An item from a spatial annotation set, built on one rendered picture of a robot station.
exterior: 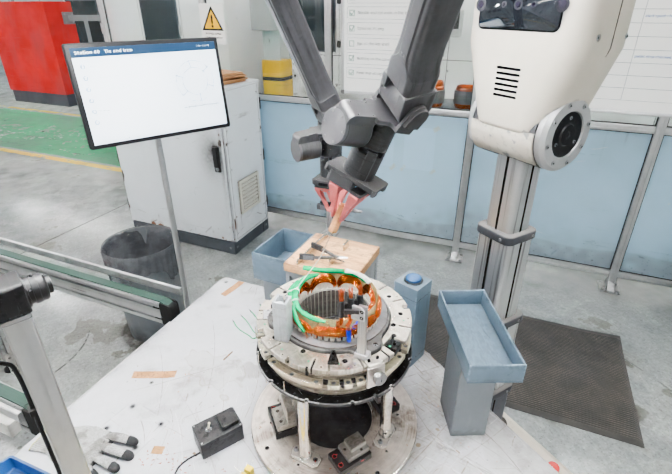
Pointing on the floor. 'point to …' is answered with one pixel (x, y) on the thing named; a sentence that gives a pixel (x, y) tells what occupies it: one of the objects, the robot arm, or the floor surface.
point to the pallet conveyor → (165, 307)
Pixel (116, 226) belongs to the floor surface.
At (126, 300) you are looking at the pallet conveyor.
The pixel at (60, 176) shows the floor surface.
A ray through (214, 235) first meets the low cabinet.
